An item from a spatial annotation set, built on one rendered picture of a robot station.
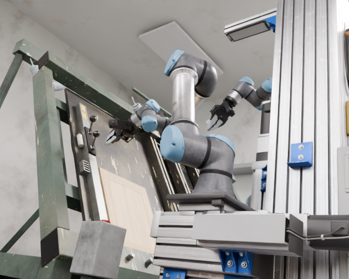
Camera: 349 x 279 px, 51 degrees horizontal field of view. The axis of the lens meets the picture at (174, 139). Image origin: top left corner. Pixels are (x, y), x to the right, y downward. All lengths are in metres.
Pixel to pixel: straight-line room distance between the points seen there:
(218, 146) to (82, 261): 0.61
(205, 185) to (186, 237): 0.18
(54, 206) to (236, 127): 4.52
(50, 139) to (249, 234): 1.16
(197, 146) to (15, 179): 3.95
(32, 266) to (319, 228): 1.06
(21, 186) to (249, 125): 3.32
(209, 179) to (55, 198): 0.68
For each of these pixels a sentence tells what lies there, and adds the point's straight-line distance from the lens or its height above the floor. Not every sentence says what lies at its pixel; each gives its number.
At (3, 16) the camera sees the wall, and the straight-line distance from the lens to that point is 5.43.
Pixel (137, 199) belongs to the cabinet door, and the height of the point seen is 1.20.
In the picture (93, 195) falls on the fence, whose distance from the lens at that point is 1.83.
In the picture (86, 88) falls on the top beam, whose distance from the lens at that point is 2.43.
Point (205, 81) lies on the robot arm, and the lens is 1.54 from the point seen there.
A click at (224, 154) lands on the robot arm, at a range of 1.26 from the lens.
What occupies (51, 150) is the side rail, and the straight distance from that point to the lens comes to 1.78.
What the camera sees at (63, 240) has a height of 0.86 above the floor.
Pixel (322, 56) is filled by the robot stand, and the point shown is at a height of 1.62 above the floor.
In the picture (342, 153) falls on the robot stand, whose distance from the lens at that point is 1.24.
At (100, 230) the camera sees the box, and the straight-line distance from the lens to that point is 1.32.
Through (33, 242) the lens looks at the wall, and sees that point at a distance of 5.14.
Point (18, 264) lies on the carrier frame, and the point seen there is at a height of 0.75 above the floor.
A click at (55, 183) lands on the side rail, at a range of 1.65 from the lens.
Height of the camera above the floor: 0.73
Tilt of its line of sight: 23 degrees up
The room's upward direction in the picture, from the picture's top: 10 degrees clockwise
